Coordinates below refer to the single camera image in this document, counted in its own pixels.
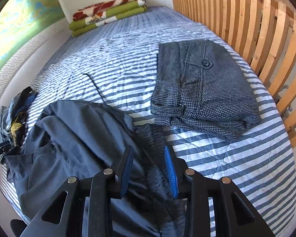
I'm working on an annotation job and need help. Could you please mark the dark blue drawstring pants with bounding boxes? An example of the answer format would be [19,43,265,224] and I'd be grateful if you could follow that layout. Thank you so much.
[5,100,185,236]

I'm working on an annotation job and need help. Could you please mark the black yellow patterned garment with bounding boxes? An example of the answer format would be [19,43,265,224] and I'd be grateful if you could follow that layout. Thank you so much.
[9,86,38,146]

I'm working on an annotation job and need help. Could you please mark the light blue denim garment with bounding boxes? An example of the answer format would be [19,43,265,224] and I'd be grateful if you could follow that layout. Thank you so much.
[0,95,20,142]

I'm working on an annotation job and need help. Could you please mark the blue white striped bed quilt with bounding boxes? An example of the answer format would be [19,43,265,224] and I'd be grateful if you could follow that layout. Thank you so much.
[8,7,296,236]

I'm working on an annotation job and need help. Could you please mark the grey houndstooth folded pants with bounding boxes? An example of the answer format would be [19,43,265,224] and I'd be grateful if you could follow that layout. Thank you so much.
[151,40,261,141]

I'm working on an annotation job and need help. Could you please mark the green folded blanket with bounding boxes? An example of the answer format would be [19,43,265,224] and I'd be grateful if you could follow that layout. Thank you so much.
[69,0,147,37]

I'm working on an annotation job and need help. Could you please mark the red cream folded blanket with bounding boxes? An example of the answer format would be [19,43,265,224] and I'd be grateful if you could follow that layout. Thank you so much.
[73,0,136,21]

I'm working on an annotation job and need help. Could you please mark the landscape wall scroll painting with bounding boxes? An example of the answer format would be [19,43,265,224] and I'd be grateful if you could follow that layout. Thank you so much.
[0,0,67,99]

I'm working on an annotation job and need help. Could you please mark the wooden slatted bed rail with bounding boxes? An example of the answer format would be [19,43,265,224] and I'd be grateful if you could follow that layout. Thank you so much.
[172,0,296,147]

